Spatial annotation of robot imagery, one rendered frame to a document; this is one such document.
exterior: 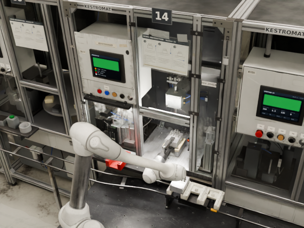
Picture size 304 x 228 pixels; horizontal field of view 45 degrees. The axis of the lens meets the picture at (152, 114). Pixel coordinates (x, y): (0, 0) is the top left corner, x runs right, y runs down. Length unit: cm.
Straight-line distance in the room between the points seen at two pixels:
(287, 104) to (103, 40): 116
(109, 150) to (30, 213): 192
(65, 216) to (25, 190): 168
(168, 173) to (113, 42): 89
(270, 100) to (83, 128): 105
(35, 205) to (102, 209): 125
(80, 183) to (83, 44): 90
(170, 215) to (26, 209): 167
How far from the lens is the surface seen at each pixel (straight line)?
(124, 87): 247
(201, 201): 250
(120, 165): 265
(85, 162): 221
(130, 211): 271
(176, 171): 238
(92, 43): 245
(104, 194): 285
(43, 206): 385
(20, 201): 396
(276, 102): 212
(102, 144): 200
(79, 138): 212
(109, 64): 241
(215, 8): 226
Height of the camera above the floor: 271
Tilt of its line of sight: 34 degrees down
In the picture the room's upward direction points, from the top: 2 degrees counter-clockwise
